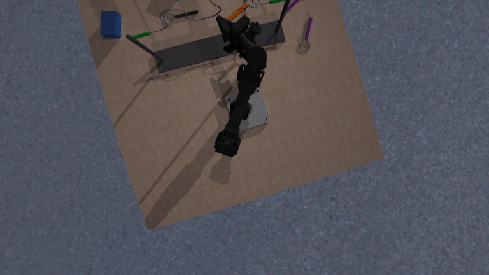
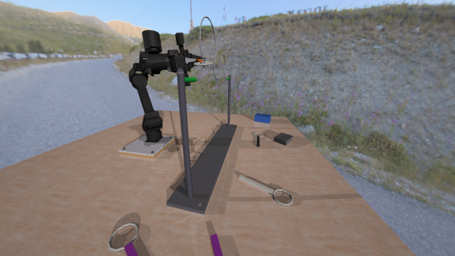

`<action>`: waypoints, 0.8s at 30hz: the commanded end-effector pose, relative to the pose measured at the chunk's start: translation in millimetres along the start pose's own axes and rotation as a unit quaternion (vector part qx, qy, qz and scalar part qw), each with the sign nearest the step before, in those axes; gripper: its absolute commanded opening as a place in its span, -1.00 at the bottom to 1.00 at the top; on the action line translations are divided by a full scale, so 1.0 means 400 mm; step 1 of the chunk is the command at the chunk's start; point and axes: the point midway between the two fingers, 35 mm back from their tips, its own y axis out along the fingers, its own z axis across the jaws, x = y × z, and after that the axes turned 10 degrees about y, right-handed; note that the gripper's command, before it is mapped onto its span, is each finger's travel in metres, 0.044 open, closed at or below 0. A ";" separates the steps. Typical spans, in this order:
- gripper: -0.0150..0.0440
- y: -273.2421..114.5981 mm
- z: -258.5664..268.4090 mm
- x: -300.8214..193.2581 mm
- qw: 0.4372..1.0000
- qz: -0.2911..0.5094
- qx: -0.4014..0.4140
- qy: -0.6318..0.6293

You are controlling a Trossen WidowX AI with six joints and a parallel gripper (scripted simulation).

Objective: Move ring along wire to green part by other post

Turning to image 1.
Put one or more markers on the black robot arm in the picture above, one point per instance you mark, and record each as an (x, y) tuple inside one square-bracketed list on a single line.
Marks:
[(228, 141)]

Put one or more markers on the orange handle with dark ring tip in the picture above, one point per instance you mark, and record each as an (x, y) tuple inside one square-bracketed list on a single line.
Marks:
[(241, 9)]

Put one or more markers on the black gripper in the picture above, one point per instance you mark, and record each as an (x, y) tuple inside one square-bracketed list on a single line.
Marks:
[(236, 34)]

